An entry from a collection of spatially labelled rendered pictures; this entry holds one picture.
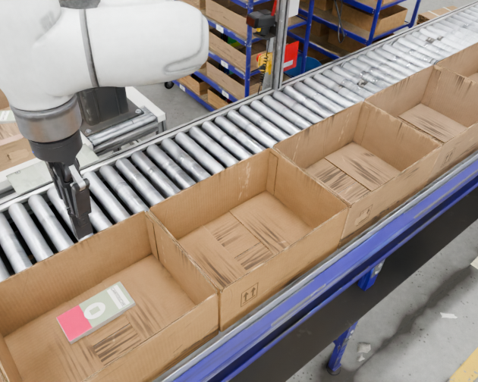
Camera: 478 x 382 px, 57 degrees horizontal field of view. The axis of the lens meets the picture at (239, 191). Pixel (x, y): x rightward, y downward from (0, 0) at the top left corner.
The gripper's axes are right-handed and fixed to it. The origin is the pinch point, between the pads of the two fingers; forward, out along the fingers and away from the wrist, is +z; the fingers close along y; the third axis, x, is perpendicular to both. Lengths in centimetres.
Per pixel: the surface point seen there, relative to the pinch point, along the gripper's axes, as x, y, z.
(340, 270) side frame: -49, -28, 29
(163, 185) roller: -43, 41, 45
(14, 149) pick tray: -11, 83, 38
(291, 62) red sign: -131, 62, 34
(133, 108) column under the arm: -60, 85, 42
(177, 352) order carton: -5.5, -19.2, 28.0
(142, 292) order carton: -9.4, 0.4, 31.7
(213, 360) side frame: -10.6, -24.8, 30.0
